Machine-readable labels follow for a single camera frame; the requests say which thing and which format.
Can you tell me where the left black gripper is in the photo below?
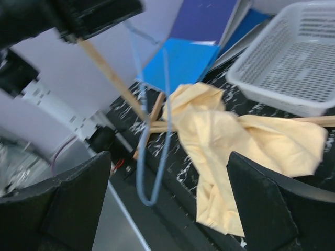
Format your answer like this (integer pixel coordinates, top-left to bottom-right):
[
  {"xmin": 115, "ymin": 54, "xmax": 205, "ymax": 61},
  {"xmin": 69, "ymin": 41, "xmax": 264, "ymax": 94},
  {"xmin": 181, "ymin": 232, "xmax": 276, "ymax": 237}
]
[{"xmin": 1, "ymin": 0, "xmax": 144, "ymax": 49}]

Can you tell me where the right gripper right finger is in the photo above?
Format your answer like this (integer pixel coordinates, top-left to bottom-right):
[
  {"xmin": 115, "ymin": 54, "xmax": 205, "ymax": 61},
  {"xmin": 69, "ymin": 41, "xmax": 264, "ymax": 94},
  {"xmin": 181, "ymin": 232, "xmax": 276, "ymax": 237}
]
[{"xmin": 227, "ymin": 152, "xmax": 334, "ymax": 250}]

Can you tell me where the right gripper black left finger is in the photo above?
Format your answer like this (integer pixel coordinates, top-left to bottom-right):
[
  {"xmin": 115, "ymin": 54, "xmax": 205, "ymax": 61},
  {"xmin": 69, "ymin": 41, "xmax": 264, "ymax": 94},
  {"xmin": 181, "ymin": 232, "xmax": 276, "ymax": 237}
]
[{"xmin": 1, "ymin": 152, "xmax": 111, "ymax": 250}]

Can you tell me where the light blue wire hanger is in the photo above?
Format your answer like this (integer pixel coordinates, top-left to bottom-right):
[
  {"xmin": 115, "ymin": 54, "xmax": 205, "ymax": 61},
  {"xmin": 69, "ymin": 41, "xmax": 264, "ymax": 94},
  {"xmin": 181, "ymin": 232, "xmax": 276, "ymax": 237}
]
[{"xmin": 124, "ymin": 20, "xmax": 172, "ymax": 207}]

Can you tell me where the beige t shirt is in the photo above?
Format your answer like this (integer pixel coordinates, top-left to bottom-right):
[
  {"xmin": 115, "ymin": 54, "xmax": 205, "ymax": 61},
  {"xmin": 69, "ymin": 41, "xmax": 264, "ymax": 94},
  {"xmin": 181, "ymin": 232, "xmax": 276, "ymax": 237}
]
[{"xmin": 162, "ymin": 83, "xmax": 328, "ymax": 237}]

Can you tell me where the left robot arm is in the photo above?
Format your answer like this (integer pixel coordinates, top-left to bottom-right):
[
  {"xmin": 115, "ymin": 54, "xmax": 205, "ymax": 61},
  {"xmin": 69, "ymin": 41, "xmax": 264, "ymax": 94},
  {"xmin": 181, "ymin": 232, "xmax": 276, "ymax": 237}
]
[{"xmin": 1, "ymin": 1, "xmax": 146, "ymax": 153}]

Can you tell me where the black marbled table mat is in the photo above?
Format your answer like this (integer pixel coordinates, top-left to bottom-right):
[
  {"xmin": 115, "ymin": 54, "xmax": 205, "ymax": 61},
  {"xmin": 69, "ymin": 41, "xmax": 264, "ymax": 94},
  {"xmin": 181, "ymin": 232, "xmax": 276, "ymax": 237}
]
[{"xmin": 107, "ymin": 60, "xmax": 334, "ymax": 250}]

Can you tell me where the blue folder with papers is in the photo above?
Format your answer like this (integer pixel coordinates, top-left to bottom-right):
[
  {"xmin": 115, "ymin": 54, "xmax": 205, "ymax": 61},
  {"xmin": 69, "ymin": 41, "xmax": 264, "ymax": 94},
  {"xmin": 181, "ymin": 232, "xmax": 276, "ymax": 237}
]
[{"xmin": 136, "ymin": 38, "xmax": 220, "ymax": 93}]

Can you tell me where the wooden clothes rack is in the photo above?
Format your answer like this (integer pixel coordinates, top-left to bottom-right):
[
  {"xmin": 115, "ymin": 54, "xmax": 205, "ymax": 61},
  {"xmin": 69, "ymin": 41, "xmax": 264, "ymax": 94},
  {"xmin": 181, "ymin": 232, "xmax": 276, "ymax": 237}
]
[{"xmin": 78, "ymin": 39, "xmax": 335, "ymax": 160}]

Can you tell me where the white plastic basket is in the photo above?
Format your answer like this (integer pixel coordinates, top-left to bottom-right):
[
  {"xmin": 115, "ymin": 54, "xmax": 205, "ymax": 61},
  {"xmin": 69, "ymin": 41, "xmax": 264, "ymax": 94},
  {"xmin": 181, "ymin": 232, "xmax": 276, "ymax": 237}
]
[{"xmin": 226, "ymin": 1, "xmax": 334, "ymax": 117}]

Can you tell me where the blue upright binder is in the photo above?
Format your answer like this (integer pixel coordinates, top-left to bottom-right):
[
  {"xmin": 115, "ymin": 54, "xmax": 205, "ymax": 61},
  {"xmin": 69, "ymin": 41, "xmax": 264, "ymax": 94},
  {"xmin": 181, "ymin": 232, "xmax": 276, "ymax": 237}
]
[{"xmin": 210, "ymin": 9, "xmax": 272, "ymax": 71}]

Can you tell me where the purple ring binder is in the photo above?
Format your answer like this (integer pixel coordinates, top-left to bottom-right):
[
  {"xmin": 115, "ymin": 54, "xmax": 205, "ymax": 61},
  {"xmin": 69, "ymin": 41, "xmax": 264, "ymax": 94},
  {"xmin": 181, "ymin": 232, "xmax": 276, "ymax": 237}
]
[{"xmin": 169, "ymin": 0, "xmax": 240, "ymax": 44}]

